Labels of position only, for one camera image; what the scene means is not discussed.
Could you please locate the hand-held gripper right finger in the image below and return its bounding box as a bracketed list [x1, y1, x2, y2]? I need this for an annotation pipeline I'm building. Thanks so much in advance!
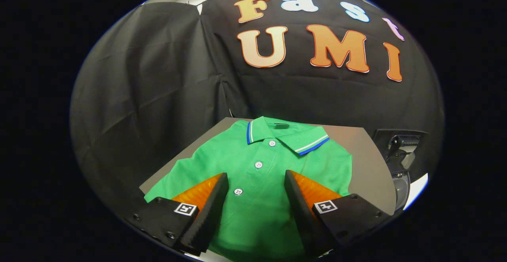
[284, 170, 396, 256]

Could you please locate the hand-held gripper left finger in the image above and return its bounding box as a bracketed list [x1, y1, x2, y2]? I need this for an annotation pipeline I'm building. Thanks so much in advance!
[125, 172, 229, 256]

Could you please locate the green polo shirt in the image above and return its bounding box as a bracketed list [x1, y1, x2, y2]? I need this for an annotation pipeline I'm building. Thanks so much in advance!
[143, 116, 353, 260]

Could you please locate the dark washing machine lid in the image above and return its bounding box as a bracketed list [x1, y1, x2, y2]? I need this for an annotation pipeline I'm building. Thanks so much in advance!
[372, 129, 429, 183]

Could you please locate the grey side table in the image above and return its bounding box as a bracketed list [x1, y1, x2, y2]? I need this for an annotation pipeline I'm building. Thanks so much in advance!
[139, 118, 396, 216]

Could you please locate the white table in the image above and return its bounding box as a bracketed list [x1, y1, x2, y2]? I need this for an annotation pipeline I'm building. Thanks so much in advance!
[403, 173, 429, 211]

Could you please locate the black backdrop cloth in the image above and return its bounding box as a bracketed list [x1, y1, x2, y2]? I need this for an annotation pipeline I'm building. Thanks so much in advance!
[71, 0, 445, 215]

